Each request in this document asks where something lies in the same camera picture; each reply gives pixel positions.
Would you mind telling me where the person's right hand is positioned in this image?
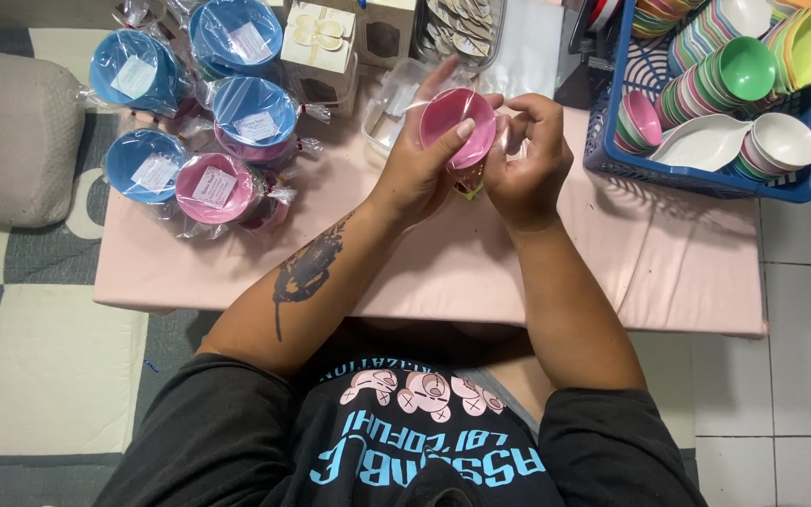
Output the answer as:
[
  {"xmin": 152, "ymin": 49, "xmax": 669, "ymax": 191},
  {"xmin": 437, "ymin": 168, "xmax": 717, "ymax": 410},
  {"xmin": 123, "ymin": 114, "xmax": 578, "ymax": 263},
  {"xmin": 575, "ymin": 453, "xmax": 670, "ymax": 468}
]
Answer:
[{"xmin": 482, "ymin": 93, "xmax": 576, "ymax": 233}]

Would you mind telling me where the person's left hand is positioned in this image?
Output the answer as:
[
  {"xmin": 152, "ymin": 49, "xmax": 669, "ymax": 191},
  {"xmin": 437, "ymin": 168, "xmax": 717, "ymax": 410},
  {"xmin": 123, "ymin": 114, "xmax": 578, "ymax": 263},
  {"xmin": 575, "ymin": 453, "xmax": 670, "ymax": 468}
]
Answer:
[{"xmin": 367, "ymin": 56, "xmax": 506, "ymax": 228}]

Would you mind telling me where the clear cellophane bag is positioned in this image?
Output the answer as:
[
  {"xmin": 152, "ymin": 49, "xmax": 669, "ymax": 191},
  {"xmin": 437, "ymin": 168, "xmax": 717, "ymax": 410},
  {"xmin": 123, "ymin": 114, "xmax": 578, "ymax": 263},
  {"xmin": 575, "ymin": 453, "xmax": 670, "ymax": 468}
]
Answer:
[{"xmin": 405, "ymin": 70, "xmax": 519, "ymax": 201}]

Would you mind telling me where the small pink plastic bowl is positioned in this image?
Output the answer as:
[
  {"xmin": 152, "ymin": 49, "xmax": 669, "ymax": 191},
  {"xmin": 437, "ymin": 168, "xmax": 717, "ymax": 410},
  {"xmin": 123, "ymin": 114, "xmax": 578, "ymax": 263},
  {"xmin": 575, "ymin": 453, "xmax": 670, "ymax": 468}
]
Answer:
[{"xmin": 418, "ymin": 87, "xmax": 498, "ymax": 171}]

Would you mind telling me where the small green red item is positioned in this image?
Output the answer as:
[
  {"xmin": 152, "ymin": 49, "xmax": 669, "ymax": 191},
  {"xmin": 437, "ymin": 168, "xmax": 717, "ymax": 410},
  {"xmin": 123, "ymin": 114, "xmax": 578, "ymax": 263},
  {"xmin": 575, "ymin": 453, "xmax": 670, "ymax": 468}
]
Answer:
[{"xmin": 453, "ymin": 172, "xmax": 485, "ymax": 201}]

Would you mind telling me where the clear plastic container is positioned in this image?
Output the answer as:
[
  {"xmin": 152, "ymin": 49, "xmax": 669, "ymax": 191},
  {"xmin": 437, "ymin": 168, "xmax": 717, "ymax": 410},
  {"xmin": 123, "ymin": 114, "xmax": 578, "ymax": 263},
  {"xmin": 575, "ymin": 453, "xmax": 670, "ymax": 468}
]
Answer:
[{"xmin": 361, "ymin": 58, "xmax": 449, "ymax": 159}]

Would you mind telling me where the stack of pink-topped bowls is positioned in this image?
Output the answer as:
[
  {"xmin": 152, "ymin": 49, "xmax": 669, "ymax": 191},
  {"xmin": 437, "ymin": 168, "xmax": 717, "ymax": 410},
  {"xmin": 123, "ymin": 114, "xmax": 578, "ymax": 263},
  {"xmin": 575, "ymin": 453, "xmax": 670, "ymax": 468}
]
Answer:
[{"xmin": 615, "ymin": 90, "xmax": 663, "ymax": 156}]

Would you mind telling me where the white plastic sheet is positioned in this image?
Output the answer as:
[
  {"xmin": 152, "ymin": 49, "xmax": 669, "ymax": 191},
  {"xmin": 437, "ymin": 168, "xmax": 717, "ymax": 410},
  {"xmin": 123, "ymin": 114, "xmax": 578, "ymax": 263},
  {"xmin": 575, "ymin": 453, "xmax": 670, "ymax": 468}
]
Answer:
[{"xmin": 497, "ymin": 0, "xmax": 565, "ymax": 100}]

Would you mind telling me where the clear plastic tray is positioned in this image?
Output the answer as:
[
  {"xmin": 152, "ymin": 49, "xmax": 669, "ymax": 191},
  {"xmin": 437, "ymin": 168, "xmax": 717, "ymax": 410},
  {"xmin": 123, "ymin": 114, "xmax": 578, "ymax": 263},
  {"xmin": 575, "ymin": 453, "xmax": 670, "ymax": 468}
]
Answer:
[{"xmin": 411, "ymin": 0, "xmax": 506, "ymax": 71}]

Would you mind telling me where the pink tablecloth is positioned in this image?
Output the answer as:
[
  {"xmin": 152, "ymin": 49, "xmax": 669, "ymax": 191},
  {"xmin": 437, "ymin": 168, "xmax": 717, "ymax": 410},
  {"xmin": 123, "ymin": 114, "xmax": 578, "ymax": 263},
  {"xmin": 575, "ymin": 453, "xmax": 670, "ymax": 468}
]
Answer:
[{"xmin": 92, "ymin": 63, "xmax": 769, "ymax": 339}]

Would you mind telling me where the white gift box with bow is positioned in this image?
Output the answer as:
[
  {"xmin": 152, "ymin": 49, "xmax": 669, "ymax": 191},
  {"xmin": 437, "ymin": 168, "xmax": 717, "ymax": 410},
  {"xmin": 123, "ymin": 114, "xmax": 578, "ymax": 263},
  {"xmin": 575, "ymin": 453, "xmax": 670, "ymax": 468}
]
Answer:
[{"xmin": 280, "ymin": 0, "xmax": 360, "ymax": 117}]

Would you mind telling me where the pile of paper tags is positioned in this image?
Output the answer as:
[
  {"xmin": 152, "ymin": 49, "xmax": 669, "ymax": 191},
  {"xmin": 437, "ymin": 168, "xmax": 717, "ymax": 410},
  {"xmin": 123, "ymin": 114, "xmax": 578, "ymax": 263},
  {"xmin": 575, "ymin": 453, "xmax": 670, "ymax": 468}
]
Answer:
[{"xmin": 425, "ymin": 0, "xmax": 494, "ymax": 59}]

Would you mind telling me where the wrapped blue bowl set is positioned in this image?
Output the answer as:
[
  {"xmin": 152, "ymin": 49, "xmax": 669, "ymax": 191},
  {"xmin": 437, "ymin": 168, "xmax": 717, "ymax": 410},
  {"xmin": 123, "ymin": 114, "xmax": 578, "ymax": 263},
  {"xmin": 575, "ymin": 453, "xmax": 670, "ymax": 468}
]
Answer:
[
  {"xmin": 198, "ymin": 74, "xmax": 332, "ymax": 170},
  {"xmin": 101, "ymin": 127, "xmax": 191, "ymax": 208},
  {"xmin": 78, "ymin": 28, "xmax": 191, "ymax": 121},
  {"xmin": 180, "ymin": 0, "xmax": 287, "ymax": 82}
]

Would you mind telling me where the blue plastic basket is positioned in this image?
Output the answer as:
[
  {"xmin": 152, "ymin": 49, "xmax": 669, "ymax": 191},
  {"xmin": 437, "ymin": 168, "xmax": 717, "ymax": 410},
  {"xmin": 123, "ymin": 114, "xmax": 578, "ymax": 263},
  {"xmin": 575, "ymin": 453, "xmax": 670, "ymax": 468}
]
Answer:
[{"xmin": 583, "ymin": 0, "xmax": 811, "ymax": 205}]

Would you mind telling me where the white window gift box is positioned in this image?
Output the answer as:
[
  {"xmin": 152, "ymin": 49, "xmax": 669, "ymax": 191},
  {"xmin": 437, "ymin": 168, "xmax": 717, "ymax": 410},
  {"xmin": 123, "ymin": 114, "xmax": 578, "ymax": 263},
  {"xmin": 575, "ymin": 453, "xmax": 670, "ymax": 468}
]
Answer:
[{"xmin": 360, "ymin": 0, "xmax": 417, "ymax": 70}]

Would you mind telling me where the white leaf-shaped dish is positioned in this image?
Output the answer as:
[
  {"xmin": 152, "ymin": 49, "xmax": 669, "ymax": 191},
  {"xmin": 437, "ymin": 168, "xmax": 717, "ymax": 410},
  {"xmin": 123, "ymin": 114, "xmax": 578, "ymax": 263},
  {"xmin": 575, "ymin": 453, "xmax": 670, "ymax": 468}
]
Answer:
[{"xmin": 648, "ymin": 113, "xmax": 755, "ymax": 173}]

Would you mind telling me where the red ribbon roll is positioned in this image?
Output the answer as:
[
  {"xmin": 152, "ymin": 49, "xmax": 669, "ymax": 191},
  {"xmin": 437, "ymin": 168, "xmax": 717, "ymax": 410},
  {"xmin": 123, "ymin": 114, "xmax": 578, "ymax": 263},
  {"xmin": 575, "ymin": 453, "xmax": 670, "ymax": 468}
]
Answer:
[{"xmin": 585, "ymin": 0, "xmax": 623, "ymax": 32}]

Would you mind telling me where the wrapped pink bowl set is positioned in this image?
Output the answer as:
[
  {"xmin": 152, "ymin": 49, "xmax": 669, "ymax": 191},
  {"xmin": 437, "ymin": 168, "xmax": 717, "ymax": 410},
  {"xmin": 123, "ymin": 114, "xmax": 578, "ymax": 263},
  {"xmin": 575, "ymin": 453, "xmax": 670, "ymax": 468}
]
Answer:
[{"xmin": 166, "ymin": 151, "xmax": 301, "ymax": 240}]

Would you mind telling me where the stack of pastel bowls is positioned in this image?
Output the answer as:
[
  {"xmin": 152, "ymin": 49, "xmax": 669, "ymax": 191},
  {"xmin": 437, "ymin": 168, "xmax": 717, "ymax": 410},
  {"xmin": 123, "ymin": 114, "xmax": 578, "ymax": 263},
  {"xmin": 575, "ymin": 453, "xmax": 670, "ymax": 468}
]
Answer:
[{"xmin": 632, "ymin": 0, "xmax": 702, "ymax": 39}]

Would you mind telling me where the stack of pastel leaf dishes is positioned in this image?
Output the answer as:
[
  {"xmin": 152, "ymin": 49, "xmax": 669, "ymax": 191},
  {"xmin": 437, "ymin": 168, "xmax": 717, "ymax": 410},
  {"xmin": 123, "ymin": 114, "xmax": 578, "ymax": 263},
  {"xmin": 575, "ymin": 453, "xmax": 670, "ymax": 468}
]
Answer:
[{"xmin": 667, "ymin": 0, "xmax": 776, "ymax": 75}]

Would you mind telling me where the stack of green-topped bowls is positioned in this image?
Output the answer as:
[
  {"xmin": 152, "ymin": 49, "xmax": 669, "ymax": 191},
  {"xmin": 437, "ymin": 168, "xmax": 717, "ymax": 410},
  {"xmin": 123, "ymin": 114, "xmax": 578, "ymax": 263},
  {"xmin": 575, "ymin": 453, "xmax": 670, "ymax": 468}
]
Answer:
[{"xmin": 655, "ymin": 37, "xmax": 778, "ymax": 128}]

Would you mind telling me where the stack of white-topped bowls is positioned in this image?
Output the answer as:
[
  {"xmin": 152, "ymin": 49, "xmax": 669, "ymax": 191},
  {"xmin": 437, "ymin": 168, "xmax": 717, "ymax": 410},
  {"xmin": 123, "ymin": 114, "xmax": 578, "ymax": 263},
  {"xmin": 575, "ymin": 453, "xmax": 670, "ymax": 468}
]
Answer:
[{"xmin": 722, "ymin": 111, "xmax": 811, "ymax": 180}]

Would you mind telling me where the black printed t-shirt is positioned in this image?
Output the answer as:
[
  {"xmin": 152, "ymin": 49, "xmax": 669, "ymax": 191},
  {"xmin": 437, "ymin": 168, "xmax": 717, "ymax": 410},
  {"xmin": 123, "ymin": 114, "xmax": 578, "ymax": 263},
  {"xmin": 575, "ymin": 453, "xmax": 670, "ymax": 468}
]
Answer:
[{"xmin": 92, "ymin": 352, "xmax": 709, "ymax": 507}]

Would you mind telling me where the grey cream checkered mat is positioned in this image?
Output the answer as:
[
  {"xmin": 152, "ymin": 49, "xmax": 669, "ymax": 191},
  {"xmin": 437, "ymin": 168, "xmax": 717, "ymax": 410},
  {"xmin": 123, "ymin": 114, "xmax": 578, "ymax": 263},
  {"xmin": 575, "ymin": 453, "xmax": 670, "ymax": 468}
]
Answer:
[{"xmin": 0, "ymin": 28, "xmax": 223, "ymax": 507}]

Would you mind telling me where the grey pillow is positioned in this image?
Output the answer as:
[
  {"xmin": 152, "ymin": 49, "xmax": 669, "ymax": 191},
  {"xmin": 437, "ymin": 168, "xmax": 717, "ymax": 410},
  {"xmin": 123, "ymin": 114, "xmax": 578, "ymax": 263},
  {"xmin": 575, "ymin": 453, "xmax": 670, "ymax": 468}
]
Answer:
[{"xmin": 0, "ymin": 48, "xmax": 86, "ymax": 230}]

